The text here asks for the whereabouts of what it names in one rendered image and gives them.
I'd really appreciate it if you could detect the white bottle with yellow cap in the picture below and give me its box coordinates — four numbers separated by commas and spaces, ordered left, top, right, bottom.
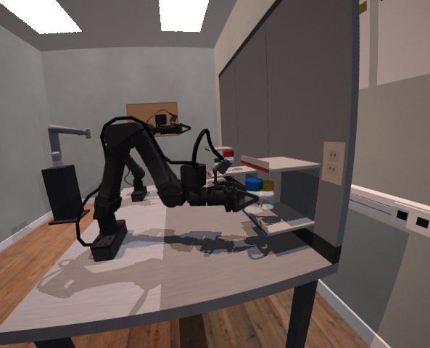
262, 181, 274, 210

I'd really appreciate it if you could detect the white bottle with red cap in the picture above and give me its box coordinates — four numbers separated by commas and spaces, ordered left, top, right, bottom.
223, 151, 234, 171

